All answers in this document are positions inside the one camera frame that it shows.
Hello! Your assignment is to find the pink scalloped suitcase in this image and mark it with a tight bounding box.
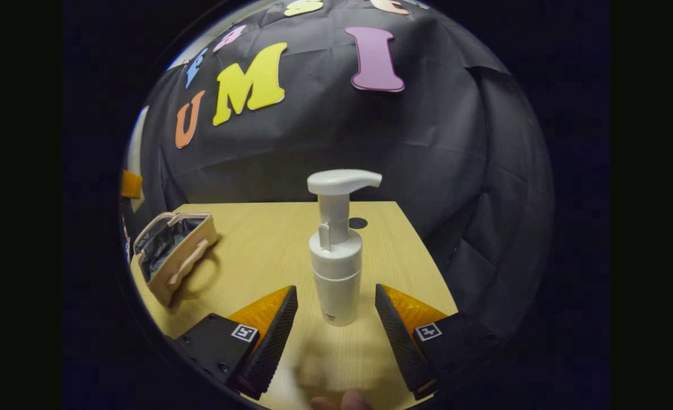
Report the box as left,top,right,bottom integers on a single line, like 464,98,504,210
133,212,219,309

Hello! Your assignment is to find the white pump bottle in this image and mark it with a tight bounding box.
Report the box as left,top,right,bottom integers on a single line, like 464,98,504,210
307,169,383,327

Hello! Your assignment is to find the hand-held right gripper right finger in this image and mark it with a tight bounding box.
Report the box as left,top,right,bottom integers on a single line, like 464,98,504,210
375,284,505,400

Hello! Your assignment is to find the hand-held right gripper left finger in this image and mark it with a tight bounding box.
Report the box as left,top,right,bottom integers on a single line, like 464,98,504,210
171,285,299,400

